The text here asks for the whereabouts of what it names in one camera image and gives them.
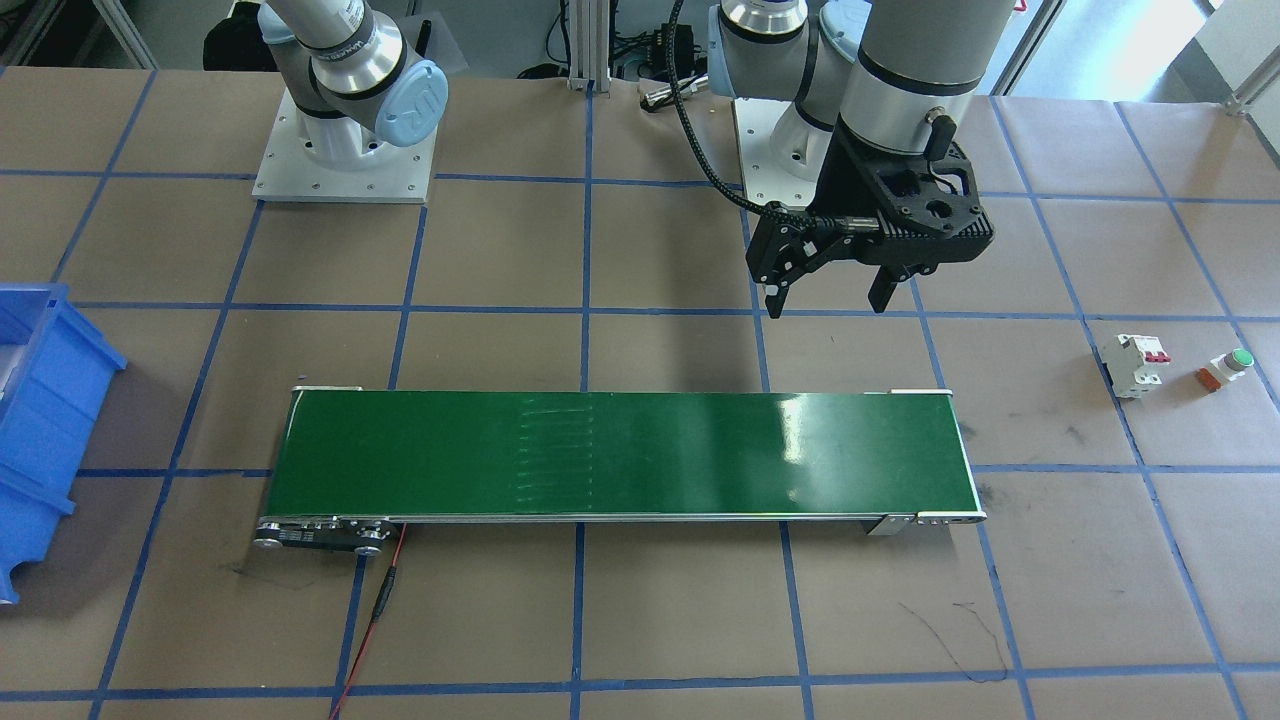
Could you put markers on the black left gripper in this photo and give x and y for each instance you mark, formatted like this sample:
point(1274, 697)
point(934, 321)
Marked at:
point(838, 181)

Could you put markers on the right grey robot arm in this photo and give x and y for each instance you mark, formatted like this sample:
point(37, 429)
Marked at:
point(344, 59)

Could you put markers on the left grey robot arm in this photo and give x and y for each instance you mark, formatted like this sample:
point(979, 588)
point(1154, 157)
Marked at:
point(846, 118)

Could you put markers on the white red circuit breaker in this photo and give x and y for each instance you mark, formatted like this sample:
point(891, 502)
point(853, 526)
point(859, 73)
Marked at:
point(1133, 363)

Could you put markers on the green conveyor belt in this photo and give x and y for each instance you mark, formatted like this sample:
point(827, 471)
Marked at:
point(355, 464)

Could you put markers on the blue plastic bin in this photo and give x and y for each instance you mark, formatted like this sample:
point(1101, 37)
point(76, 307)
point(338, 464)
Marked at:
point(57, 368)

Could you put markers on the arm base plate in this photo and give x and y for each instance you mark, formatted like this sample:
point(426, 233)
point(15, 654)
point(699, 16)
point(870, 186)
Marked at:
point(309, 159)
point(780, 153)

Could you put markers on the aluminium frame post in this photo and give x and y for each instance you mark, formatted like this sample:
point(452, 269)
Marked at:
point(589, 44)

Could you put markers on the green push button switch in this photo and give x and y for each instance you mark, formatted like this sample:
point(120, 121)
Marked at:
point(1224, 369)

